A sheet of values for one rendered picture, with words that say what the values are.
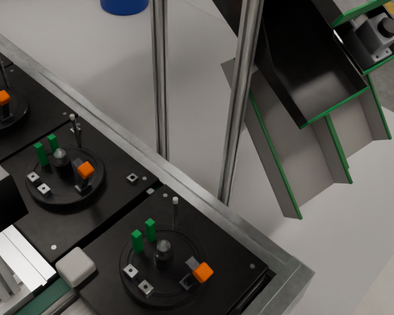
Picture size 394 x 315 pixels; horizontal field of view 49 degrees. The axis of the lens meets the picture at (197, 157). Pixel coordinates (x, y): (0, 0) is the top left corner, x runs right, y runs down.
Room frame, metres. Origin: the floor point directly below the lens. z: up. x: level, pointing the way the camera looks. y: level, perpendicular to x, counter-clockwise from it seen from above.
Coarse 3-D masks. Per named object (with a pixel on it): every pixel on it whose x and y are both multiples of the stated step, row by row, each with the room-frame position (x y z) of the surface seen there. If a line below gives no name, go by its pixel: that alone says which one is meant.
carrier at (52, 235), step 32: (64, 128) 0.61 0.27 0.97; (32, 160) 0.52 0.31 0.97; (64, 160) 0.48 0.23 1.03; (96, 160) 0.52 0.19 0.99; (128, 160) 0.54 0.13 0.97; (32, 192) 0.44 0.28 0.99; (64, 192) 0.44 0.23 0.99; (96, 192) 0.45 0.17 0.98; (128, 192) 0.46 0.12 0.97; (32, 224) 0.38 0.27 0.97; (64, 224) 0.39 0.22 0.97; (96, 224) 0.39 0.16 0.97
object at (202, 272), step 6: (192, 258) 0.29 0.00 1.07; (186, 264) 0.28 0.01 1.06; (192, 264) 0.28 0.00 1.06; (198, 264) 0.28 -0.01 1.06; (204, 264) 0.28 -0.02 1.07; (192, 270) 0.27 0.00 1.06; (198, 270) 0.27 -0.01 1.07; (204, 270) 0.27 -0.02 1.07; (210, 270) 0.27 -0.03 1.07; (192, 276) 0.27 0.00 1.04; (198, 276) 0.26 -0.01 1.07; (204, 276) 0.26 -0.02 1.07; (186, 282) 0.28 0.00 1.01; (192, 282) 0.27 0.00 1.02
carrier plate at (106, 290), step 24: (168, 192) 0.47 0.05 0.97; (144, 216) 0.41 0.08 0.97; (168, 216) 0.42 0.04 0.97; (192, 216) 0.42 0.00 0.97; (96, 240) 0.36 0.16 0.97; (120, 240) 0.36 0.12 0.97; (216, 240) 0.38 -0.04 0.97; (96, 264) 0.32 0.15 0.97; (216, 264) 0.33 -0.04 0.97; (240, 264) 0.33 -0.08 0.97; (264, 264) 0.34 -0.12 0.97; (96, 288) 0.28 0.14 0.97; (120, 288) 0.28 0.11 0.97; (216, 288) 0.29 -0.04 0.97; (240, 288) 0.29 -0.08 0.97; (96, 312) 0.24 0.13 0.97; (120, 312) 0.24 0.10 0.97; (144, 312) 0.25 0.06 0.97; (168, 312) 0.25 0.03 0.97; (192, 312) 0.25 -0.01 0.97; (216, 312) 0.25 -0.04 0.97
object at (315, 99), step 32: (224, 0) 0.57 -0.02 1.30; (288, 0) 0.63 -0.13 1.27; (288, 32) 0.58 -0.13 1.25; (320, 32) 0.59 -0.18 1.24; (256, 64) 0.51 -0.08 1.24; (288, 64) 0.52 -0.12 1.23; (320, 64) 0.54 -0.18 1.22; (352, 64) 0.53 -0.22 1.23; (288, 96) 0.46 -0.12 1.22; (320, 96) 0.49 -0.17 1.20; (352, 96) 0.48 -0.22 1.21
